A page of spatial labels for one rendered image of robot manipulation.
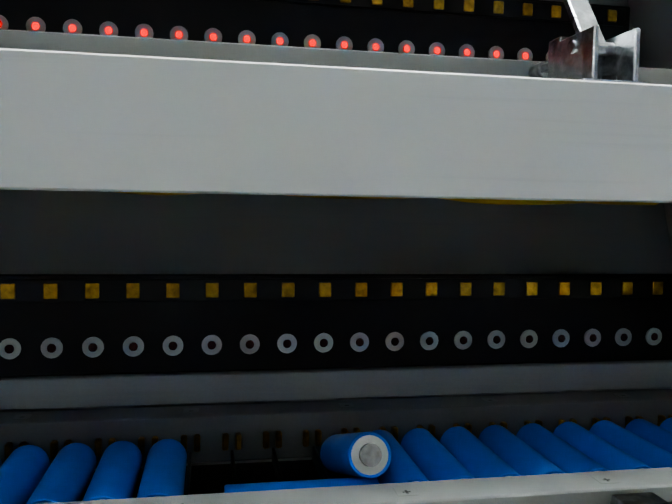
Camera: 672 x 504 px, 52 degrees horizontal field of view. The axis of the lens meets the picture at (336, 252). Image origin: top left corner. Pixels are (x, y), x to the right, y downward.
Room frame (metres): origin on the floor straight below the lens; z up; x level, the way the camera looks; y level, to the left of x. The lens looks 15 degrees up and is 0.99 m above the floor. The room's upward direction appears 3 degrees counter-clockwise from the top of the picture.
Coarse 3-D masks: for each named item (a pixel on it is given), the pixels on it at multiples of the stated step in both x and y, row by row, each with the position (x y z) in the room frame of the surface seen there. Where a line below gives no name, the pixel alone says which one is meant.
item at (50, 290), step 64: (0, 320) 0.35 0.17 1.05; (64, 320) 0.35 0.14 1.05; (128, 320) 0.36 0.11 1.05; (192, 320) 0.36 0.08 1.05; (256, 320) 0.37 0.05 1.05; (320, 320) 0.38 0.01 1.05; (384, 320) 0.38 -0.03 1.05; (448, 320) 0.39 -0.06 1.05; (512, 320) 0.40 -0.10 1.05; (576, 320) 0.41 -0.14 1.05; (640, 320) 0.42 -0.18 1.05
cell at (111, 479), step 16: (112, 448) 0.32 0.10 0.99; (128, 448) 0.32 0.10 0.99; (112, 464) 0.30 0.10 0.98; (128, 464) 0.31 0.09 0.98; (96, 480) 0.29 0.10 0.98; (112, 480) 0.29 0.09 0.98; (128, 480) 0.29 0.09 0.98; (96, 496) 0.27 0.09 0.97; (112, 496) 0.27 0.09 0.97; (128, 496) 0.29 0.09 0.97
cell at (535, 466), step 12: (492, 432) 0.36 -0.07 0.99; (504, 432) 0.35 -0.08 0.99; (492, 444) 0.35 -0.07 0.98; (504, 444) 0.34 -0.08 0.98; (516, 444) 0.34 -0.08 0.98; (504, 456) 0.34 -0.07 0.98; (516, 456) 0.33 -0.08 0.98; (528, 456) 0.32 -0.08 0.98; (540, 456) 0.32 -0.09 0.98; (516, 468) 0.32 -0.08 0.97; (528, 468) 0.31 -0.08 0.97; (540, 468) 0.31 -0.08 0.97; (552, 468) 0.31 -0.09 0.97
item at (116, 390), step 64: (0, 384) 0.35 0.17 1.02; (64, 384) 0.36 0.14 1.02; (128, 384) 0.36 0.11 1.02; (192, 384) 0.37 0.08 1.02; (256, 384) 0.38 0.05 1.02; (320, 384) 0.38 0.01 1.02; (384, 384) 0.39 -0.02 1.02; (448, 384) 0.40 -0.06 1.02; (512, 384) 0.41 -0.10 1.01; (576, 384) 0.41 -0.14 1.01; (640, 384) 0.42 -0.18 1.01
